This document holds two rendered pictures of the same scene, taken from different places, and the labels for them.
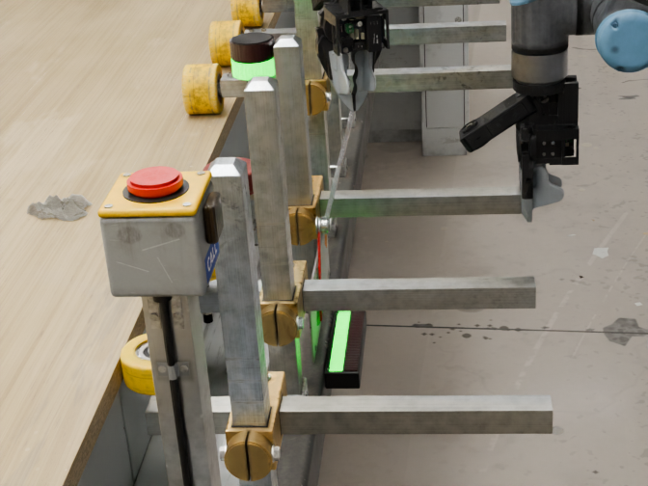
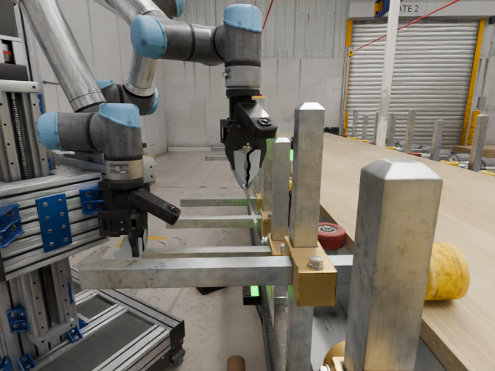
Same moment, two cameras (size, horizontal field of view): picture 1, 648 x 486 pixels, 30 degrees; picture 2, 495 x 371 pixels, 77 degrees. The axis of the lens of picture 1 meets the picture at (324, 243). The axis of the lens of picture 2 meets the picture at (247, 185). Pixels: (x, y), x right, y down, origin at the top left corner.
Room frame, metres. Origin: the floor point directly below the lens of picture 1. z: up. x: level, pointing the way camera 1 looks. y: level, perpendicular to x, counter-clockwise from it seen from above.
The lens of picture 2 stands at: (2.23, -0.15, 1.17)
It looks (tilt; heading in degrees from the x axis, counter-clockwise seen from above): 14 degrees down; 171
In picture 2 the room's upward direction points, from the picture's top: straight up
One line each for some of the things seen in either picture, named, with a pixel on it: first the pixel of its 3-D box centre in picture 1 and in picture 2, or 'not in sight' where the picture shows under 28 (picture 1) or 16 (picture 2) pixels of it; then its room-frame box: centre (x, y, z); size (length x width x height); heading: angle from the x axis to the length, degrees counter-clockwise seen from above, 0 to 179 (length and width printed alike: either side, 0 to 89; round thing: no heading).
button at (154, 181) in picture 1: (155, 186); not in sight; (0.80, 0.12, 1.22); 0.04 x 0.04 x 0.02
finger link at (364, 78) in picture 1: (366, 79); (236, 168); (1.56, -0.07, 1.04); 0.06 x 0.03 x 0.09; 14
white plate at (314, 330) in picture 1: (320, 284); (267, 275); (1.52, 0.01, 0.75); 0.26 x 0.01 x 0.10; 173
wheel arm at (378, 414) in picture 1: (346, 416); (237, 202); (1.09, -0.01, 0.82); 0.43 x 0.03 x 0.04; 83
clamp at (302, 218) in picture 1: (300, 209); (281, 250); (1.58, 0.03, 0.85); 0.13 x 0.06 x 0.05; 173
